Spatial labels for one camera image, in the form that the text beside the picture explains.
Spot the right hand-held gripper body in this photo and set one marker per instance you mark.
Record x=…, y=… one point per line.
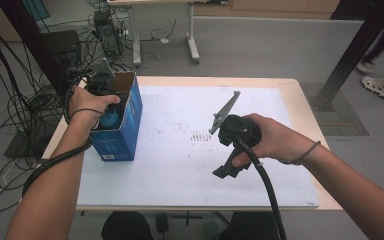
x=240, y=130

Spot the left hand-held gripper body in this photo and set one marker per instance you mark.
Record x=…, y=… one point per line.
x=101, y=78

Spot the blue bottle with white cap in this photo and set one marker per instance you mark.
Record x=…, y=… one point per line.
x=109, y=119

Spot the blue cardboard box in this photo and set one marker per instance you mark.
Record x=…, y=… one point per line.
x=120, y=143

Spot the person's left hand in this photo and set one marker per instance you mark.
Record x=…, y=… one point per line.
x=86, y=100

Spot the person's right hand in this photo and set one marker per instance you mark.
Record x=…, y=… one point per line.
x=276, y=141

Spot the white table mat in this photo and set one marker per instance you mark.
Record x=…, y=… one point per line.
x=186, y=180

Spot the computer tower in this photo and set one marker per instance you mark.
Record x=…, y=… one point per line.
x=108, y=35

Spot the black equipment case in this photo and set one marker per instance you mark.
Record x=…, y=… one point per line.
x=63, y=45

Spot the person's right leg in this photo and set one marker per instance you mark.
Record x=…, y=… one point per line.
x=246, y=226

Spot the person's leg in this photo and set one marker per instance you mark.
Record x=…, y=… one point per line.
x=246, y=226
x=126, y=226
x=381, y=40

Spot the person's left leg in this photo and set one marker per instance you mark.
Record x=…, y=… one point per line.
x=126, y=226

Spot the wooden cabinet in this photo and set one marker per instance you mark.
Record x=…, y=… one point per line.
x=280, y=8

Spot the black metal post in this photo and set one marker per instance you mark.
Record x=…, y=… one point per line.
x=356, y=46
x=36, y=43

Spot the white desk frame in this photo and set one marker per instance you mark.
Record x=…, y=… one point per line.
x=191, y=33

